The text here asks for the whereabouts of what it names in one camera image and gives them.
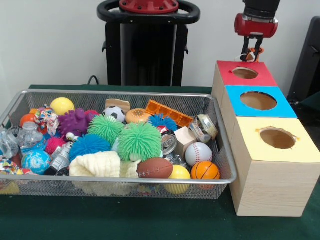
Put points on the brown football toy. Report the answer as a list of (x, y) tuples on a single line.
[(155, 168)]

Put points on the black upright panel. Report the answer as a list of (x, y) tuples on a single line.
[(307, 57)]

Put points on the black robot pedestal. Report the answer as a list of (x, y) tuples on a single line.
[(115, 50)]

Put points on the blue spiky rubber ball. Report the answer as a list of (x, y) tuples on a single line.
[(87, 147)]

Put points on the green spiky rubber ball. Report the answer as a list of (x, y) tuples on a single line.
[(105, 128), (138, 141)]

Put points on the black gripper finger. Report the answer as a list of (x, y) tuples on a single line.
[(245, 48), (257, 48)]

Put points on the small blue spiky ball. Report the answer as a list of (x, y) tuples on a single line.
[(162, 121)]

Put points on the wooden three-hole box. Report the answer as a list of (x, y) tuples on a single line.
[(270, 185)]

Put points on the silver mesh bin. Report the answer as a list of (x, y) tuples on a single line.
[(200, 187)]

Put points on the tan burger toy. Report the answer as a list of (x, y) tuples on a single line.
[(137, 115)]

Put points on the white baseball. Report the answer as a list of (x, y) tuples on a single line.
[(198, 154)]

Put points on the dark green tablecloth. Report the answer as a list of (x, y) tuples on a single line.
[(125, 220)]

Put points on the black and white soccer ball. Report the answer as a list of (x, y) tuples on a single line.
[(113, 113)]

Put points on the yellow smooth ball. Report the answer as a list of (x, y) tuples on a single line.
[(178, 172)]

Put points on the purple knobbly ball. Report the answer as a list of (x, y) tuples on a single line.
[(72, 122)]

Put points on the orange basketball toy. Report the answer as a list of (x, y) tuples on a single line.
[(205, 170)]

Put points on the cream knitted cloth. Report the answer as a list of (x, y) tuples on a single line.
[(95, 163)]

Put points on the orange striped plush tiger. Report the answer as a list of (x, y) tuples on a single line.
[(250, 56)]

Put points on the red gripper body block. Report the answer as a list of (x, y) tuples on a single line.
[(255, 26)]

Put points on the green cloth side table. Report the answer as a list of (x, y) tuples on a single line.
[(313, 98)]

